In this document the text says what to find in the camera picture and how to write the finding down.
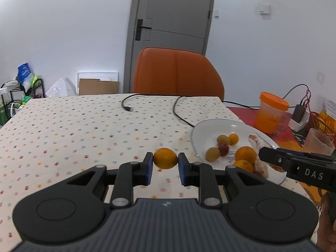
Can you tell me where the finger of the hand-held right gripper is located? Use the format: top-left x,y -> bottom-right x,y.
259,147 -> 290,175
274,148 -> 305,156

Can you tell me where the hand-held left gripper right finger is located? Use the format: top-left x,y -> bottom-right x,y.
178,152 -> 271,208

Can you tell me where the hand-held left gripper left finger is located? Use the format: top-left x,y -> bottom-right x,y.
59,152 -> 154,208

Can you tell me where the peeled pomelo segment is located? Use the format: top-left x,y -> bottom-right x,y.
253,160 -> 286,177
248,134 -> 275,151

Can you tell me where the oval yellow-orange citrus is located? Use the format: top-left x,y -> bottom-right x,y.
153,148 -> 178,169

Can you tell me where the large orange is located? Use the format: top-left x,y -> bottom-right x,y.
234,146 -> 257,165

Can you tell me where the small round tangerine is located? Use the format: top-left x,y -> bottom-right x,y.
233,160 -> 254,174

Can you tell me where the green-brown plum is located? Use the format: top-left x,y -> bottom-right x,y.
205,147 -> 220,162

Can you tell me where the white plate with blue rim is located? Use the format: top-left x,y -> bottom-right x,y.
190,119 -> 288,185

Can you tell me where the person's right hand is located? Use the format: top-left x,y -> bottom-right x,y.
316,191 -> 336,252

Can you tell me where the white charger base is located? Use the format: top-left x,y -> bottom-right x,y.
288,112 -> 311,131

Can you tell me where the dark grey power adapter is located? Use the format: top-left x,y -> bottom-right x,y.
292,104 -> 306,122

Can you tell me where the orange cup with lid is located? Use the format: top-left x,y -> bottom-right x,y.
254,92 -> 289,134

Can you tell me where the yellow packet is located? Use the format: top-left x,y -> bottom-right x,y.
319,110 -> 336,135

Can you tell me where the red printed tablecloth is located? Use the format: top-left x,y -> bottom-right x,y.
227,106 -> 336,210

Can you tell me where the floral tablecloth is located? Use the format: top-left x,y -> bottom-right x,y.
0,94 -> 313,247

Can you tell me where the orange chair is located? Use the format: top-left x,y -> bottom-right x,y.
132,47 -> 225,101

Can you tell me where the brown cardboard sheet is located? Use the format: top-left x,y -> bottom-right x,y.
79,78 -> 120,95

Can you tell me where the white framed board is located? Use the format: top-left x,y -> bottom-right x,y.
77,71 -> 119,95

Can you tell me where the white plastic bag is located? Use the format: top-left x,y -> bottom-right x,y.
45,77 -> 77,97

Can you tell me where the blue plastic bag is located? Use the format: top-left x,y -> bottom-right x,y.
17,62 -> 34,90

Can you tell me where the grey door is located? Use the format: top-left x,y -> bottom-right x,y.
123,0 -> 218,95

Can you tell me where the orange wire basket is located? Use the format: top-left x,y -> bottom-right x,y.
307,110 -> 336,143

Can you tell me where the red cable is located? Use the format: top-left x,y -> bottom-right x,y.
302,90 -> 312,113

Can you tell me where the looped black cable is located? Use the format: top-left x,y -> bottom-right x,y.
173,96 -> 261,127

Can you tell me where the grey cable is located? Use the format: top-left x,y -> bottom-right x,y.
282,84 -> 311,106

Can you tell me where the black cable with plug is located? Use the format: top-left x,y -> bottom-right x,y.
121,93 -> 184,112

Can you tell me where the black door lock handle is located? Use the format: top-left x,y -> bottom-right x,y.
135,19 -> 153,41

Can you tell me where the black wire rack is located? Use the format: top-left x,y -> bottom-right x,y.
0,78 -> 44,125

